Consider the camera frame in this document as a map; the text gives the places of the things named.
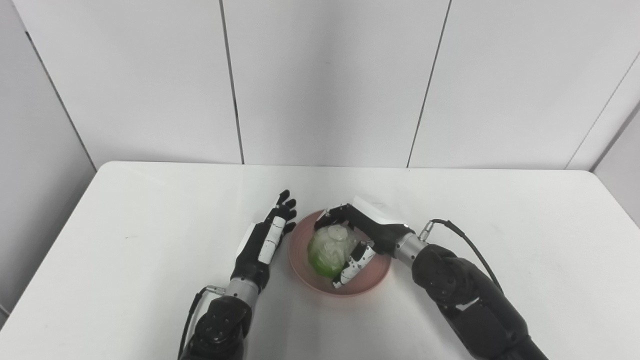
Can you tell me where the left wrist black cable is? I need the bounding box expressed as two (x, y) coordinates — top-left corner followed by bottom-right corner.
(177, 285), (227, 360)

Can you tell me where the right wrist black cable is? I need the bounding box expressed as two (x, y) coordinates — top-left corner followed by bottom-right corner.
(419, 218), (504, 294)

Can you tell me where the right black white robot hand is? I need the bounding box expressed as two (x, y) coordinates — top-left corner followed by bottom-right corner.
(313, 196), (416, 290)

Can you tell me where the green white cabbage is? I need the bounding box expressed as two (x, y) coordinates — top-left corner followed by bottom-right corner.
(307, 225), (360, 279)

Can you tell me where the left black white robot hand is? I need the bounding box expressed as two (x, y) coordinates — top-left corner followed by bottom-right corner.
(230, 189), (298, 294)

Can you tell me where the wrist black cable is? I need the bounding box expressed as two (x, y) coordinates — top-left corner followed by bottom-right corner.
(419, 218), (504, 294)
(177, 285), (227, 360)

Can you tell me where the pink round plate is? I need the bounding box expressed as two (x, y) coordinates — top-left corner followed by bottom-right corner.
(288, 209), (393, 297)

